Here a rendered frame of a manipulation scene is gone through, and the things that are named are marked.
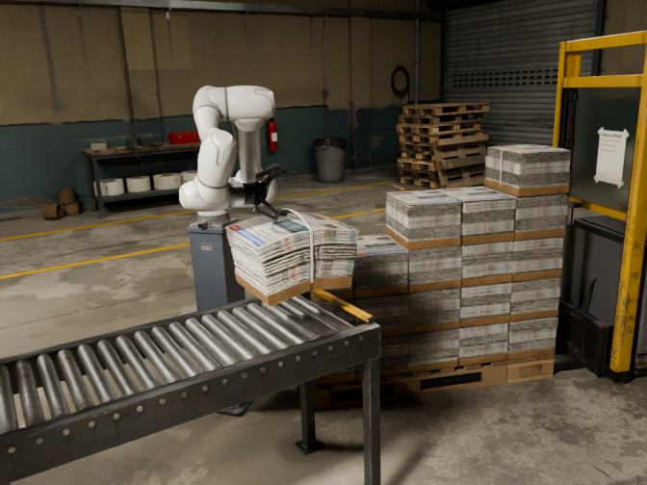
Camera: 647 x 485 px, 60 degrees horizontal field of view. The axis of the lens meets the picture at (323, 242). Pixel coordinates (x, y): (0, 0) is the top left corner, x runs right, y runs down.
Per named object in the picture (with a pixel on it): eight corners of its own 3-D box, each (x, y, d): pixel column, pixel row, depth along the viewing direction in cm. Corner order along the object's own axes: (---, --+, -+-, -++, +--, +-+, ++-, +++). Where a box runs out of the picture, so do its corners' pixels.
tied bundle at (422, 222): (384, 233, 317) (384, 192, 311) (433, 229, 323) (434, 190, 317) (406, 251, 282) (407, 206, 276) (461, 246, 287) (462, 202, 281)
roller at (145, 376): (129, 344, 207) (127, 332, 205) (168, 400, 168) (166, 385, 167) (115, 347, 204) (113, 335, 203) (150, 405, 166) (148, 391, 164)
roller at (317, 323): (271, 302, 236) (279, 308, 239) (331, 342, 197) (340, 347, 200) (277, 293, 237) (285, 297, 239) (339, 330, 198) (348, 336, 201)
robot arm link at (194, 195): (227, 216, 189) (236, 188, 180) (182, 220, 180) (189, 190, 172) (217, 195, 195) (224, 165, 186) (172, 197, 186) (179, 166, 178)
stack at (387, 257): (292, 376, 330) (284, 241, 308) (476, 353, 350) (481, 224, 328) (302, 412, 293) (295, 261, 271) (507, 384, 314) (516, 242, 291)
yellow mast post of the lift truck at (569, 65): (538, 319, 374) (559, 41, 327) (551, 318, 376) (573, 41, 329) (547, 324, 366) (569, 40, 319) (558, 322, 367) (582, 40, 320)
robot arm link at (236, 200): (220, 205, 193) (236, 204, 196) (230, 211, 186) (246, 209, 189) (220, 179, 191) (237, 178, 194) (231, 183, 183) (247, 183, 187)
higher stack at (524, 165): (475, 353, 350) (483, 145, 316) (519, 347, 355) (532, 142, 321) (505, 384, 314) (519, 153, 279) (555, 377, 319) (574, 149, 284)
